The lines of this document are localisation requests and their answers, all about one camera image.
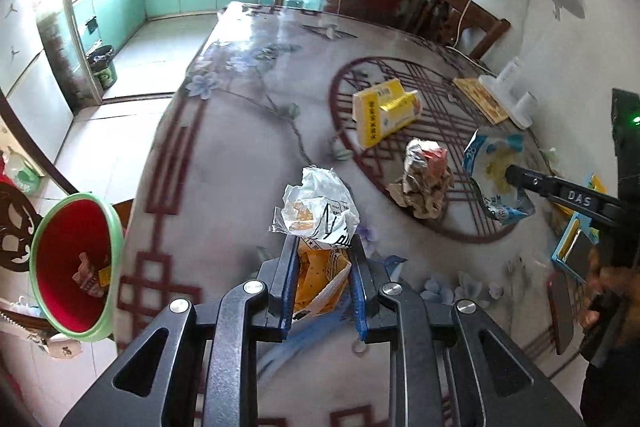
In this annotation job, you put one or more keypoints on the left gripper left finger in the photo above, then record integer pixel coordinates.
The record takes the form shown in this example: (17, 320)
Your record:
(196, 364)

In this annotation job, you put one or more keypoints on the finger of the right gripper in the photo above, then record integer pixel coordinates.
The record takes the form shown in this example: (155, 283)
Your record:
(603, 209)

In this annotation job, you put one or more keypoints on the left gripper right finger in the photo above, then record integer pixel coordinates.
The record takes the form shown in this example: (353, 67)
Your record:
(449, 365)

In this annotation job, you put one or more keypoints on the blue white snack bag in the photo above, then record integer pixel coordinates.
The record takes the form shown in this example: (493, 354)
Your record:
(485, 160)

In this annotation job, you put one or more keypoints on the brown paper bag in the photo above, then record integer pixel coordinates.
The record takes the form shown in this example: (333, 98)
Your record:
(425, 180)

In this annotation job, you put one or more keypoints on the yellow white wrapper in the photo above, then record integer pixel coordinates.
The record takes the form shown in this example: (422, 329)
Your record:
(322, 215)

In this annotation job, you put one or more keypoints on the yellow bear cardboard box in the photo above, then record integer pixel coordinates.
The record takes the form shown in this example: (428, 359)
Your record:
(382, 110)

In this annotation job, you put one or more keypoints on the green trash bin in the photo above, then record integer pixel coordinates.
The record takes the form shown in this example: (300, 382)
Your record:
(102, 66)

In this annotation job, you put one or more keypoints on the person right hand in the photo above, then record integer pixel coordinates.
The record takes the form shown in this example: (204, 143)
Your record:
(621, 281)

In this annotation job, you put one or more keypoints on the blue yellow box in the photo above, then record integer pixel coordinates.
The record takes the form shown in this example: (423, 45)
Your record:
(571, 255)

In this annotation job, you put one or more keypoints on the white plastic stand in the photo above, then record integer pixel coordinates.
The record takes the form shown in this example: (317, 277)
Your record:
(520, 108)

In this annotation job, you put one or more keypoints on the yellow patterned coaster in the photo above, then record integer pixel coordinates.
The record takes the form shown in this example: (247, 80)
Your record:
(482, 99)

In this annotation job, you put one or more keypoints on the red green plastic basin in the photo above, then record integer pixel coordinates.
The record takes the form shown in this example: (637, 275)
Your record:
(73, 266)

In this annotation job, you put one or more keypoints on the wooden chair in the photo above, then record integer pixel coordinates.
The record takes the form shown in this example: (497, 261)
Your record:
(445, 21)

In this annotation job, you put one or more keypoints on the white refrigerator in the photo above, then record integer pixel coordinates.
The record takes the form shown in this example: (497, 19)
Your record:
(27, 79)

